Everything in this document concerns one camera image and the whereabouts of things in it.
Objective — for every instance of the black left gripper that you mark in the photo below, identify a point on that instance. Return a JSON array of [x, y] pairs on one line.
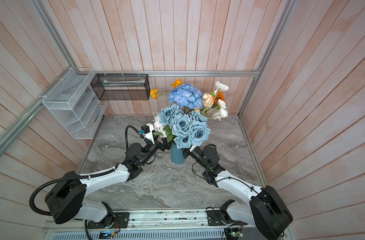
[[165, 144]]

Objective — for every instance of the orange gerbera flower stem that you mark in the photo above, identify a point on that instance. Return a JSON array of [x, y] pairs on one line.
[[219, 96]]

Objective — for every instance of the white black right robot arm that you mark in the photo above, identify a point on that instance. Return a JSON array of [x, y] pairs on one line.
[[261, 207]]

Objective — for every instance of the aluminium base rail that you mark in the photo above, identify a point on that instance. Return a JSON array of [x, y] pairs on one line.
[[172, 224]]

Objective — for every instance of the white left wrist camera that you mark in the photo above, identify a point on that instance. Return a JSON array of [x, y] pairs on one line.
[[147, 133]]

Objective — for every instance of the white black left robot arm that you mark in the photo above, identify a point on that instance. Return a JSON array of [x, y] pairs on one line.
[[65, 199]]

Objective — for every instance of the white ranunculus stem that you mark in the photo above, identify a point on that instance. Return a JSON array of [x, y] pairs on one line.
[[219, 110]]

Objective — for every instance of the pink white green bouquet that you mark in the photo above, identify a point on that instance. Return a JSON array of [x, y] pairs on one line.
[[158, 127]]

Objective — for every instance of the black wire mesh basket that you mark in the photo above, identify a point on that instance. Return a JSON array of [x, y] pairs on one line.
[[121, 87]]

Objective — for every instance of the peach pink rose stem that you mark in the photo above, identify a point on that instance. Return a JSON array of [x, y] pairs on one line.
[[208, 100]]

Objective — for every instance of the white wire mesh shelf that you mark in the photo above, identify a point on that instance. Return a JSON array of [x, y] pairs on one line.
[[75, 105]]

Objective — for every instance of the teal cylindrical vase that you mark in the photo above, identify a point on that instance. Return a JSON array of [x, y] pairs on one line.
[[176, 155]]

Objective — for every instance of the light blue hydrangea stem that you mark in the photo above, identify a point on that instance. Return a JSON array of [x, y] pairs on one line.
[[186, 96]]

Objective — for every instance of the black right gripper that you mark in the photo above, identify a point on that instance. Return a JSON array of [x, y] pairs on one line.
[[188, 151]]

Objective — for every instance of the aluminium frame rail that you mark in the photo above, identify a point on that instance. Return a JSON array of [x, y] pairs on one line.
[[238, 73]]

